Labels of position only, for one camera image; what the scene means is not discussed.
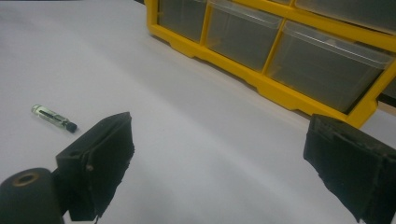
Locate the small green glass vial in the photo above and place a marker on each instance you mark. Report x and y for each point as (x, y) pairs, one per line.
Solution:
(51, 115)

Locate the yellow plastic organizer box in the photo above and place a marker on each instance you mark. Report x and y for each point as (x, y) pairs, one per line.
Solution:
(224, 62)

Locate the white board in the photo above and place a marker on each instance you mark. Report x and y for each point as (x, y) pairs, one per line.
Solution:
(202, 140)

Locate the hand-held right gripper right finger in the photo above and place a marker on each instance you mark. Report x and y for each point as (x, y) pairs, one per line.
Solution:
(358, 168)

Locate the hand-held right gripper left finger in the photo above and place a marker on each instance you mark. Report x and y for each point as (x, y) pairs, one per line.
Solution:
(96, 161)

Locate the clear plastic drawer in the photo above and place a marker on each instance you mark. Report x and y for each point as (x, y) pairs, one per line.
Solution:
(323, 71)
(348, 12)
(182, 18)
(239, 34)

